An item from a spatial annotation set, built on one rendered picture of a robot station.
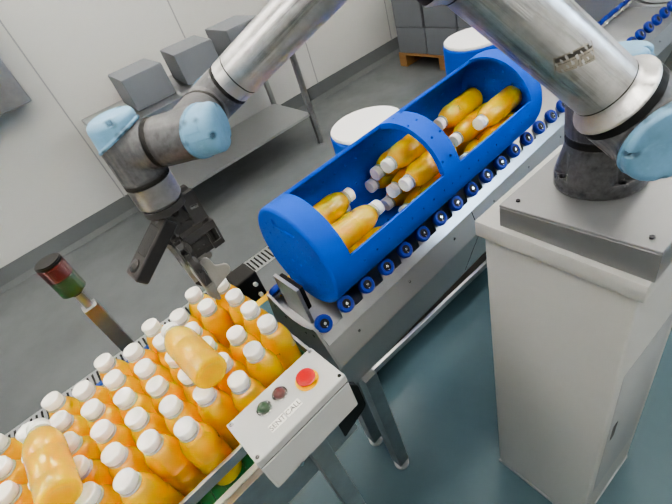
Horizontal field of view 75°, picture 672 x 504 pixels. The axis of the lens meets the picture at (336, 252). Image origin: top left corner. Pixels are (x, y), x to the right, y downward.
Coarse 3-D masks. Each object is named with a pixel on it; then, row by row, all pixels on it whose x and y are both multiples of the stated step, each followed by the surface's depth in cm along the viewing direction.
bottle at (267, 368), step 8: (264, 352) 89; (272, 352) 92; (248, 360) 88; (256, 360) 88; (264, 360) 89; (272, 360) 90; (248, 368) 89; (256, 368) 88; (264, 368) 88; (272, 368) 89; (280, 368) 92; (256, 376) 89; (264, 376) 89; (272, 376) 90; (264, 384) 90
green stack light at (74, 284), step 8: (72, 272) 105; (64, 280) 104; (72, 280) 105; (80, 280) 107; (56, 288) 104; (64, 288) 104; (72, 288) 105; (80, 288) 107; (64, 296) 106; (72, 296) 106
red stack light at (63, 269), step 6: (60, 264) 102; (66, 264) 104; (48, 270) 101; (54, 270) 101; (60, 270) 102; (66, 270) 104; (72, 270) 106; (42, 276) 101; (48, 276) 101; (54, 276) 102; (60, 276) 103; (66, 276) 104; (48, 282) 103; (54, 282) 103
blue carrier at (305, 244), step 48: (432, 96) 136; (528, 96) 125; (384, 144) 131; (432, 144) 108; (480, 144) 116; (288, 192) 104; (384, 192) 133; (432, 192) 108; (288, 240) 101; (336, 240) 94; (384, 240) 102; (336, 288) 98
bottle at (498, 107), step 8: (504, 88) 133; (512, 88) 131; (496, 96) 129; (504, 96) 129; (512, 96) 129; (520, 96) 131; (488, 104) 127; (496, 104) 127; (504, 104) 128; (512, 104) 129; (480, 112) 127; (488, 112) 126; (496, 112) 126; (504, 112) 128; (488, 120) 127; (496, 120) 127
